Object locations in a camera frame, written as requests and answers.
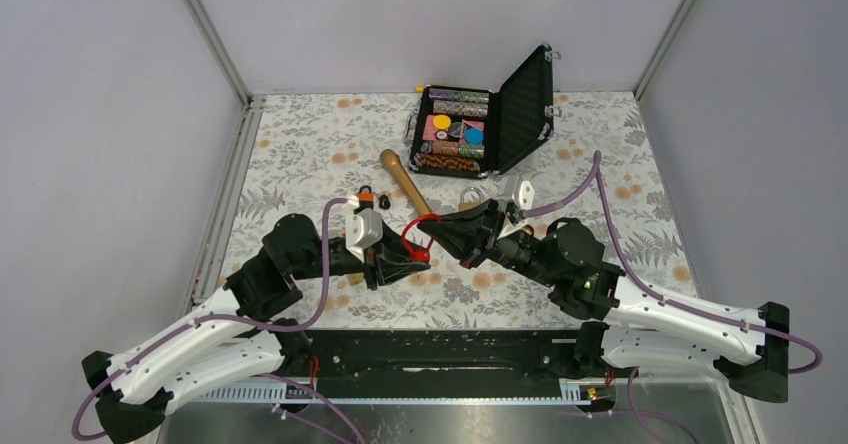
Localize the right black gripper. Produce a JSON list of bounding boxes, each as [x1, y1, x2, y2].
[[416, 198, 561, 287]]

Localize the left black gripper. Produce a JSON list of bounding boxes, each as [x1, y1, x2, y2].
[[292, 220, 432, 290]]

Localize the large brass padlock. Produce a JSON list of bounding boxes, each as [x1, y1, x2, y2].
[[457, 187, 485, 212]]

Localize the red cable lock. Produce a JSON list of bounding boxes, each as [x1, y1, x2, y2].
[[400, 213, 442, 264]]

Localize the black keys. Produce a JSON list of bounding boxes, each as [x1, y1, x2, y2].
[[378, 194, 391, 210]]

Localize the orange black padlock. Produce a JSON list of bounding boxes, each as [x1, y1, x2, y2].
[[357, 185, 375, 209]]

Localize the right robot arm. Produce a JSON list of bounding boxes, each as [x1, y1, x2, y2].
[[416, 199, 789, 403]]

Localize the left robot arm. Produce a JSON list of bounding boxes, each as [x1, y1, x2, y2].
[[72, 209, 430, 443]]

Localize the blue chip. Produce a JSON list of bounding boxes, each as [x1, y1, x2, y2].
[[464, 127, 484, 145]]

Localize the floral table mat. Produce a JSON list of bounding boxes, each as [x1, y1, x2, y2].
[[219, 92, 697, 329]]

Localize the black poker chip case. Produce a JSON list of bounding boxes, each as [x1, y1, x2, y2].
[[408, 43, 561, 179]]

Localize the yellow chip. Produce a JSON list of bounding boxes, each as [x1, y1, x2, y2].
[[432, 115, 452, 130]]

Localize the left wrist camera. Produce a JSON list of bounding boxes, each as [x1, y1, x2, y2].
[[343, 205, 384, 263]]

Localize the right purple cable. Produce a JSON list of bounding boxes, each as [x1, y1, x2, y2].
[[523, 150, 824, 376]]

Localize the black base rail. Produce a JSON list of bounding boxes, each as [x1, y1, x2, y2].
[[279, 330, 631, 405]]

